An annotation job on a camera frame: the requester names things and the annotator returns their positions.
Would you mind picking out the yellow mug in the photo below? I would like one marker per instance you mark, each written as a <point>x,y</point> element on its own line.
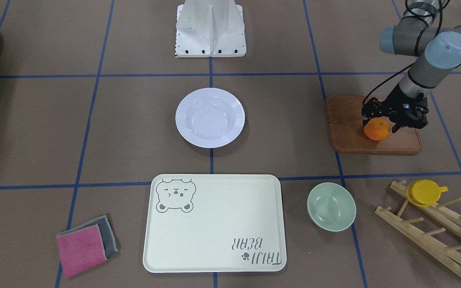
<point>424,192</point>

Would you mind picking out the cream bear tray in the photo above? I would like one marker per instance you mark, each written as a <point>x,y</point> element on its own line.
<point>206,223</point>

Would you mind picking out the grey cloth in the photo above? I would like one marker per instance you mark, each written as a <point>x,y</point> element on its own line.
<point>106,231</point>

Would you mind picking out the orange fruit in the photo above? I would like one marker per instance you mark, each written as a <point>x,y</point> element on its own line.
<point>377,129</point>

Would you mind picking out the pink cloth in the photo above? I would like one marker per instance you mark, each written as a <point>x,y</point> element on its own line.
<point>81,250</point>

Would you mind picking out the green bowl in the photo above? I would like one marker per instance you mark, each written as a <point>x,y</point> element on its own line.
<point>331,207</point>

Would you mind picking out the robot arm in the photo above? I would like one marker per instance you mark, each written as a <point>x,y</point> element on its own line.
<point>419,33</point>

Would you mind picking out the white round plate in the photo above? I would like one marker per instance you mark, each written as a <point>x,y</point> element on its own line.
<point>210,118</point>

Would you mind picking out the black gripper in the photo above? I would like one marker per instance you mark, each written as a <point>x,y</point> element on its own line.
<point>393,97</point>

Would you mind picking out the wooden cutting board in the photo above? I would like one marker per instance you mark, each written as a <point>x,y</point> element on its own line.
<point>348,134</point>

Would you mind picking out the wooden dish rack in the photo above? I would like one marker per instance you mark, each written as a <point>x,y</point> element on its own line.
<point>443,243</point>

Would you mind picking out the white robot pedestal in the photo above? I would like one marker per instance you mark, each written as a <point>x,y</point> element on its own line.
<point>210,28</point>

